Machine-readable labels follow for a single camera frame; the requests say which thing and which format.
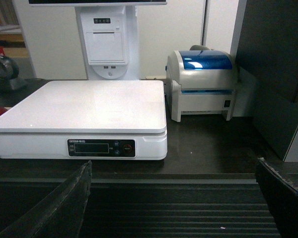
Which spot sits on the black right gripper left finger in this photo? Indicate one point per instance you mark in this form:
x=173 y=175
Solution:
x=60 y=214

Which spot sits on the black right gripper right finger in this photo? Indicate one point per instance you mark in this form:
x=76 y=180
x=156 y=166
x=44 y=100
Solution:
x=281 y=195

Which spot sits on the black checkout counter cabinet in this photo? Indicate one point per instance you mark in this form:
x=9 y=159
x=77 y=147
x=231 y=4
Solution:
x=205 y=187

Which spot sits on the white checkout scale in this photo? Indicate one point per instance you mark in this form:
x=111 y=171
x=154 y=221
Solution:
x=93 y=119

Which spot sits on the dark grey box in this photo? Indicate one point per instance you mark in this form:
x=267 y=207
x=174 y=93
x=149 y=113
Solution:
x=276 y=119

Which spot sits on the white blue label printer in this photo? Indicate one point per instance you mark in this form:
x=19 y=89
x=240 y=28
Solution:
x=200 y=82

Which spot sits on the black barcode scanner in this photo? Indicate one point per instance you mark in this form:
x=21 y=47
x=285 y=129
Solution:
x=9 y=76

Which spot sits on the grey chair back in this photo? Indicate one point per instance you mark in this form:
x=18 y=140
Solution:
x=199 y=48

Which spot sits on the white POS terminal stand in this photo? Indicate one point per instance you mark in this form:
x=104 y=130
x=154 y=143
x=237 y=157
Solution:
x=108 y=32

